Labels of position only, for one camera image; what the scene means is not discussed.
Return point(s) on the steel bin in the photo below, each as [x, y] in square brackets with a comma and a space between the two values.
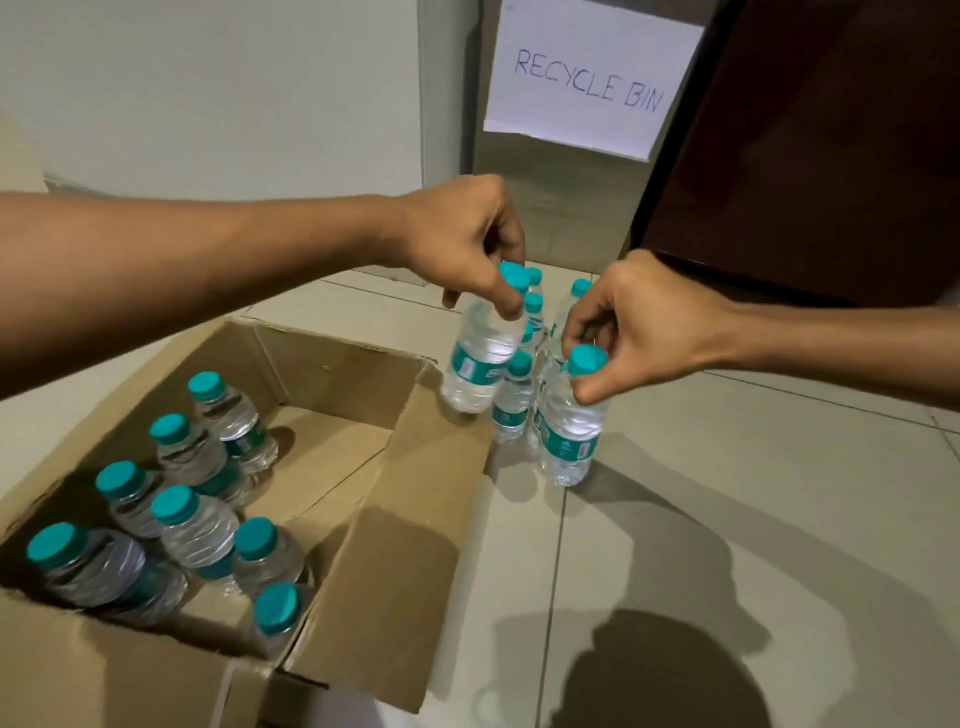
[570, 202]

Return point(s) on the water bottles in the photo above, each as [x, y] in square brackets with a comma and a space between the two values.
[514, 405]
[195, 532]

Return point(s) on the printed cardboard box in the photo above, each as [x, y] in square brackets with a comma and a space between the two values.
[390, 585]

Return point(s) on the bottle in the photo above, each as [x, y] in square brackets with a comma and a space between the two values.
[566, 442]
[480, 360]

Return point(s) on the person's left hand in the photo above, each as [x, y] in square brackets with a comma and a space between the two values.
[457, 232]

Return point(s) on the person's right forearm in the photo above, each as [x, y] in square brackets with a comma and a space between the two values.
[847, 352]

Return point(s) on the dark maroon refrigerator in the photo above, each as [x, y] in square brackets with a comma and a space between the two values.
[825, 150]

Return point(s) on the white paper sign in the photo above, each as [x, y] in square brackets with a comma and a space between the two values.
[600, 37]

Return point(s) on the person's right hand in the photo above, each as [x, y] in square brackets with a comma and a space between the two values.
[652, 322]

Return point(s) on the person's left forearm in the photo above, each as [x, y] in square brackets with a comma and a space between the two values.
[187, 277]

